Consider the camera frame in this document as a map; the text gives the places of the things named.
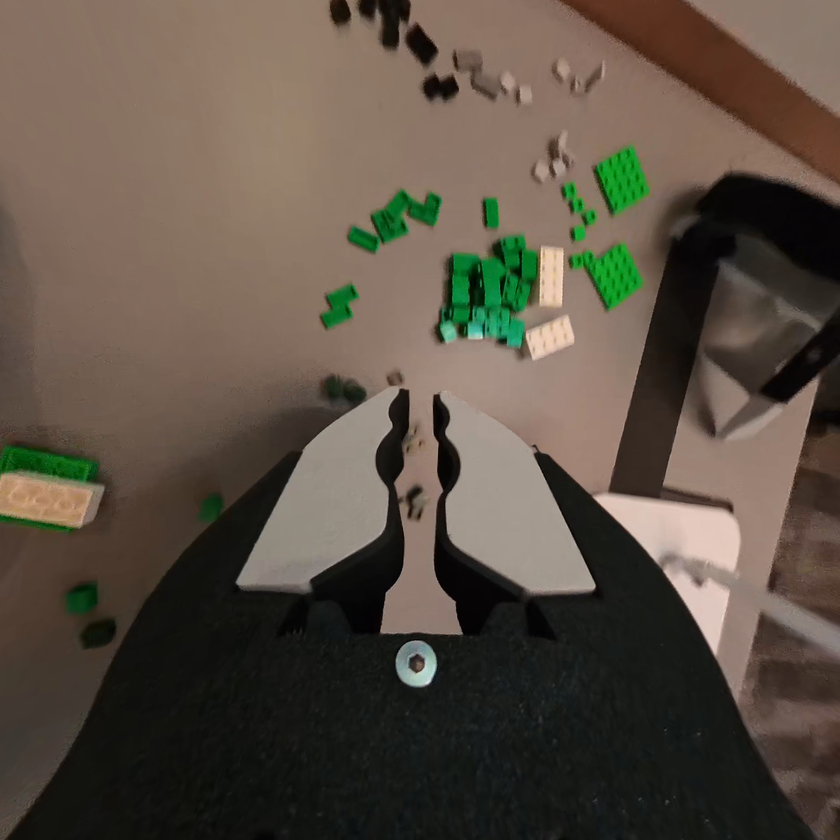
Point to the small grey lego piece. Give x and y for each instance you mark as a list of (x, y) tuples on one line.
[(415, 437)]

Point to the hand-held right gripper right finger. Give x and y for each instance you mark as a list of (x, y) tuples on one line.
[(512, 512)]

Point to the green lego base, tan brick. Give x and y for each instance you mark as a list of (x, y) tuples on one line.
[(46, 496)]

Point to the small black lego piece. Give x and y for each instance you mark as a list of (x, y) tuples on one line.
[(415, 500)]

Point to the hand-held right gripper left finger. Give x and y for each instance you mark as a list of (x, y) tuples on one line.
[(328, 505)]

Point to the scattered dark green lego pieces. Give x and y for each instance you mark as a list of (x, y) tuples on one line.
[(344, 389)]

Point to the small bright green lego cube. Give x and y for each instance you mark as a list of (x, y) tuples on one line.
[(82, 597), (210, 507)]

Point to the white round-cornered base plate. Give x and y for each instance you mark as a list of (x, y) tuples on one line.
[(670, 565)]

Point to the small grey lego pieces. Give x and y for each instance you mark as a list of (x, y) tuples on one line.
[(558, 118)]

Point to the pile of bright green lego pieces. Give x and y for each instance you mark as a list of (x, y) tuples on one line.
[(492, 295)]

